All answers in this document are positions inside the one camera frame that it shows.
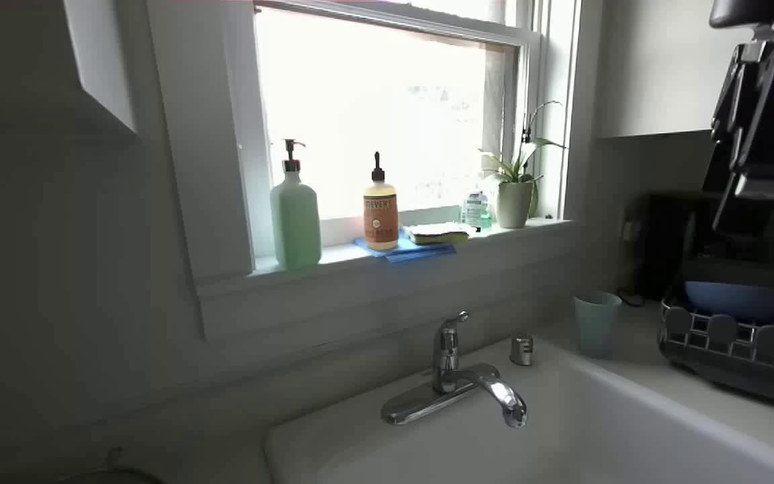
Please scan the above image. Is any chrome sink faucet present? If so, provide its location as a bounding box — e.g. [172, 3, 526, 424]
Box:
[381, 312, 530, 428]

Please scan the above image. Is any orchid in white pot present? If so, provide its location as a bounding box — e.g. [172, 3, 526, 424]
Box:
[481, 102, 559, 229]

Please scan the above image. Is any orange soap pump bottle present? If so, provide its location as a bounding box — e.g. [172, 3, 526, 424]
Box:
[362, 156, 398, 250]

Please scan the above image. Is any blue cloth on sill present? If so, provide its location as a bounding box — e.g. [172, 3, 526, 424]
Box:
[355, 236, 453, 262]

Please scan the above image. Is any chrome sink sprayer knob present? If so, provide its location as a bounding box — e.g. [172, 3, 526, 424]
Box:
[510, 335, 534, 369]

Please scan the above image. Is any small clear teal bottle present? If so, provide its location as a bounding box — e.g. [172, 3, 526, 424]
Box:
[461, 190, 492, 233]

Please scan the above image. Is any green soap pump bottle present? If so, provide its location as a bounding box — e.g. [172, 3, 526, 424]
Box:
[272, 137, 323, 269]

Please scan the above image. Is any white porcelain sink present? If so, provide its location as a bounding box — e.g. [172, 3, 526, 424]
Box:
[265, 343, 774, 484]

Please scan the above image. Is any blue bowl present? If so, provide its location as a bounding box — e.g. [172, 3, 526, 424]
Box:
[684, 279, 774, 322]

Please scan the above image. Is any teal plastic cup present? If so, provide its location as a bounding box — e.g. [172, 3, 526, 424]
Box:
[571, 289, 622, 358]

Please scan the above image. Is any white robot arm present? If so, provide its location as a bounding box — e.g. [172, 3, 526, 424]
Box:
[704, 0, 774, 236]

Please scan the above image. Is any dish drying rack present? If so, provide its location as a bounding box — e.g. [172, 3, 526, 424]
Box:
[657, 300, 774, 402]

